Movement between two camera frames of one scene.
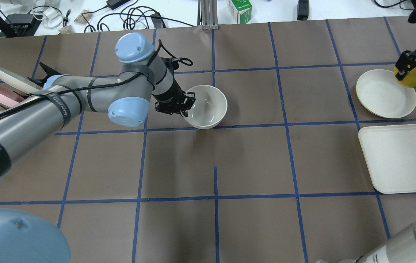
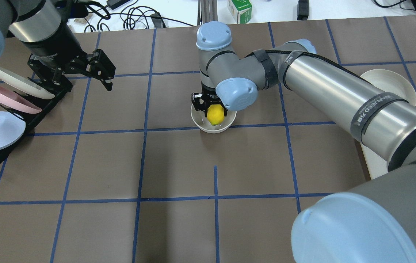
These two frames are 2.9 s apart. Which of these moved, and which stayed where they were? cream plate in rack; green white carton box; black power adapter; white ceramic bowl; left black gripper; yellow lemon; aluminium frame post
Moved: yellow lemon; white ceramic bowl; left black gripper
Stayed: aluminium frame post; green white carton box; cream plate in rack; black power adapter
